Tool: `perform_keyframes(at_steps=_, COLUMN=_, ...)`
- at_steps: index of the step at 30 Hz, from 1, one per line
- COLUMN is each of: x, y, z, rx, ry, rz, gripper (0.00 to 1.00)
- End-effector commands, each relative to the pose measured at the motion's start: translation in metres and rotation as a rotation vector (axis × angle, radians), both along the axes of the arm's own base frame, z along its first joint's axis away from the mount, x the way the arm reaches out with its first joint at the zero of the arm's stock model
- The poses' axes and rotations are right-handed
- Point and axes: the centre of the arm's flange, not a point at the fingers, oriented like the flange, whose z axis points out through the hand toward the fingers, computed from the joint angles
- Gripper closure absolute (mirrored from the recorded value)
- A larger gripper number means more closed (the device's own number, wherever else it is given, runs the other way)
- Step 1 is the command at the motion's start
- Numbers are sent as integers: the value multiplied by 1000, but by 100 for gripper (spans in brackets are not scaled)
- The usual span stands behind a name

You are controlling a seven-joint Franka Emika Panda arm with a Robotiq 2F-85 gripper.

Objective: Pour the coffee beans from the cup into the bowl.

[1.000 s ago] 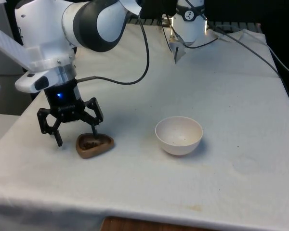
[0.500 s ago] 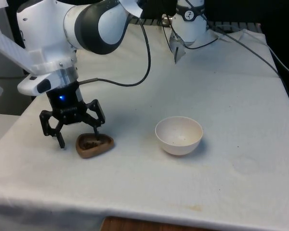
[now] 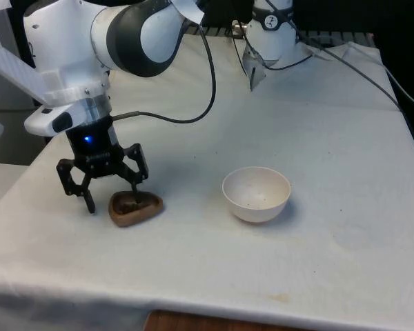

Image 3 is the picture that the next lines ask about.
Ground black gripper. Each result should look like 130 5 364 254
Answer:
56 116 150 215

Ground coffee beans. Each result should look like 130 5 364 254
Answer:
119 199 149 213

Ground white bowl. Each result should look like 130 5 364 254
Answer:
221 166 292 224

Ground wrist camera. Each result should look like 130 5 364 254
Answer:
23 103 79 137

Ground black cable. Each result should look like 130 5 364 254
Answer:
110 23 217 123
264 0 403 111

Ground white plastic bracket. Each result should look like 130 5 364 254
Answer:
0 6 108 106

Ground white cable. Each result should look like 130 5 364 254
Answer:
382 63 414 111

